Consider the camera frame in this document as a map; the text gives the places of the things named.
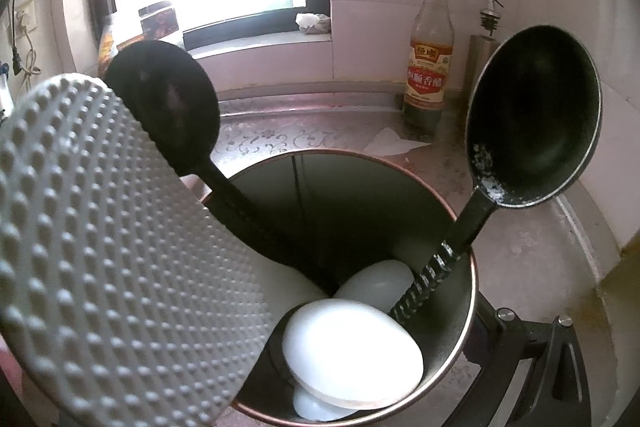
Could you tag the black lid glass jar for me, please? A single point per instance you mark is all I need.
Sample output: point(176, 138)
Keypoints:
point(160, 24)

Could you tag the black plastic spoon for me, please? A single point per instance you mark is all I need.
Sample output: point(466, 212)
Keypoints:
point(165, 107)
point(535, 117)

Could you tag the dark sauce bottle with pourer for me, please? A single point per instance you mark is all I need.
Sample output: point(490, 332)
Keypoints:
point(482, 57)

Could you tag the crumpled white tissue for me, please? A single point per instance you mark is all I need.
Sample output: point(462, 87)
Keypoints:
point(312, 24)

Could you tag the white paper scrap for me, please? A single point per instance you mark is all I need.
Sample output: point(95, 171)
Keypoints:
point(395, 142)

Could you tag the black power plug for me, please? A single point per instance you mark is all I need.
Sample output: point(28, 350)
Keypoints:
point(17, 57)

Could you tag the grey dotted rice paddle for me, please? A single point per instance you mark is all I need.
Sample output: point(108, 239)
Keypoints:
point(125, 257)

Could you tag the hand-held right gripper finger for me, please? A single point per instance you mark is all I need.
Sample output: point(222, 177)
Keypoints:
point(515, 372)

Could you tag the white wall socket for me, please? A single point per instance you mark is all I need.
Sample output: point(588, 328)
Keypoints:
point(24, 16)

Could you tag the orange snack bag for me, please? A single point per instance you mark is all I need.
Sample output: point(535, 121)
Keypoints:
point(106, 42)

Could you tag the red utensil holder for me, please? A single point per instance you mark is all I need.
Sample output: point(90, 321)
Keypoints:
point(445, 287)

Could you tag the glass bottle yellow cap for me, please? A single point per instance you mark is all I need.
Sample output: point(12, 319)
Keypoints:
point(429, 57)

